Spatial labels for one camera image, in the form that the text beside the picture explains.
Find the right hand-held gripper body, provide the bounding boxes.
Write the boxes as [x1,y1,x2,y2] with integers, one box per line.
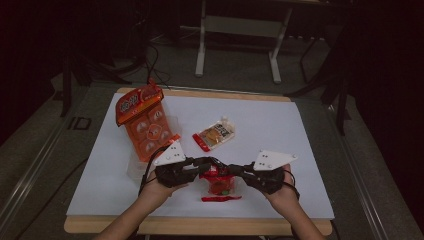
[242,149,299,196]

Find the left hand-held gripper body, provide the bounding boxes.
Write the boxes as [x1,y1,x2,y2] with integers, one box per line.
[154,139,198,189]

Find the red and black snack packet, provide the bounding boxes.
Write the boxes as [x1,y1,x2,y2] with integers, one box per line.
[199,165,237,196]

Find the torn red packet strip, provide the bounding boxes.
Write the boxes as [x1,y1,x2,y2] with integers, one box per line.
[200,195,243,203]

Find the clear plastic container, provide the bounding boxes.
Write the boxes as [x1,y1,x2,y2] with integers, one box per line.
[125,114,184,179]

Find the large orange food packet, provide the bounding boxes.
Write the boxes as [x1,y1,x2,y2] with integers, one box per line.
[115,78,182,163]

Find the person's right hand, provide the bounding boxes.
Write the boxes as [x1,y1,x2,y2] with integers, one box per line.
[264,163,301,218]

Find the person's left hand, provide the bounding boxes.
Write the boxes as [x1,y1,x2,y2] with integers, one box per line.
[138,171,189,214]

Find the small clear snack packet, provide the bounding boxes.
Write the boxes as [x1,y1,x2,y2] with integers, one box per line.
[192,115,236,153]

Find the white table mat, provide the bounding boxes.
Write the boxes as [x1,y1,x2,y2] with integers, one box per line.
[66,92,335,220]

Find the wooden table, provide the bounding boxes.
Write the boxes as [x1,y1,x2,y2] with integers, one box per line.
[63,87,333,236]

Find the black floor plate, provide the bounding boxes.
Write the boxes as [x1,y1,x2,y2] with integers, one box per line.
[67,116,93,131]

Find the black stand with legs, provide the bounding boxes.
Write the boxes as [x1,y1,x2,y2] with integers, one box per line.
[284,19,353,136]

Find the black metal stand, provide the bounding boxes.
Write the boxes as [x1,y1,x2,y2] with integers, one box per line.
[59,49,133,118]

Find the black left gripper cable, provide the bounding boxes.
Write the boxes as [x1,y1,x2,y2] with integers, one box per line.
[138,145,171,196]

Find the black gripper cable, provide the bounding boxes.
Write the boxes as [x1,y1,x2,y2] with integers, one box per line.
[138,145,171,196]
[283,169,301,200]

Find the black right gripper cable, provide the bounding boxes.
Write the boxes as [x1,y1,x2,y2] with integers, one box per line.
[283,169,301,200]

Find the metal floor rail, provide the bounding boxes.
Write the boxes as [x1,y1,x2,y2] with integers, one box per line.
[326,104,391,240]
[0,113,73,228]

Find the black floor cables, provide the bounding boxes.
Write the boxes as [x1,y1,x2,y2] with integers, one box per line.
[93,19,201,89]

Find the white metal desk frame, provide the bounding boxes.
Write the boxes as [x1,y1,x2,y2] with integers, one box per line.
[194,0,294,84]

